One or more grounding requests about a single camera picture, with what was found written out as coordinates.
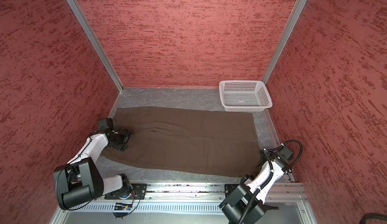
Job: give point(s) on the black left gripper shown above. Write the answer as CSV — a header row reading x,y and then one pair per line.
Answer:
x,y
127,134

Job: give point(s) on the aluminium corner post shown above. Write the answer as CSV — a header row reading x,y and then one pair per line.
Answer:
x,y
81,18
290,24

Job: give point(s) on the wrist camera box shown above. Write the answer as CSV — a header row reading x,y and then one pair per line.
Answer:
x,y
105,123
285,153

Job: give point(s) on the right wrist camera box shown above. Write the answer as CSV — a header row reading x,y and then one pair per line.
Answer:
x,y
285,153

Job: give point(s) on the brown corduroy trousers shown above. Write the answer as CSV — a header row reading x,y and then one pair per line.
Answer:
x,y
201,142

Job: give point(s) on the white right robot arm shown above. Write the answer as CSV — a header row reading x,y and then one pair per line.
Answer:
x,y
246,203

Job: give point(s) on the white perforated plastic basket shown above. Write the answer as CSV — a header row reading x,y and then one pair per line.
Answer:
x,y
244,96

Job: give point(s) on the white slotted cable duct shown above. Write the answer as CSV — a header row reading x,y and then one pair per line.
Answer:
x,y
195,208

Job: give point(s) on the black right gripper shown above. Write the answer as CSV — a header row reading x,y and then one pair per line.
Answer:
x,y
262,154

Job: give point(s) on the aluminium left corner post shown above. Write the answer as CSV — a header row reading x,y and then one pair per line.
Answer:
x,y
81,18

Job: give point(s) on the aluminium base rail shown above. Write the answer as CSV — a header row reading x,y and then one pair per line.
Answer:
x,y
215,192

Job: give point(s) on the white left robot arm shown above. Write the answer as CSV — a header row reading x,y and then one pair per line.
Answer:
x,y
79,182

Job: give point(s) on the aluminium right corner post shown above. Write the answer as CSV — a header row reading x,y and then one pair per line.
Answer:
x,y
290,24

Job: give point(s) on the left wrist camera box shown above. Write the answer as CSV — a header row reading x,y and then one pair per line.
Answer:
x,y
105,123

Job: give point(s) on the left small circuit board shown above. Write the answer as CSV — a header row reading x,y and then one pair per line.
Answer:
x,y
122,207

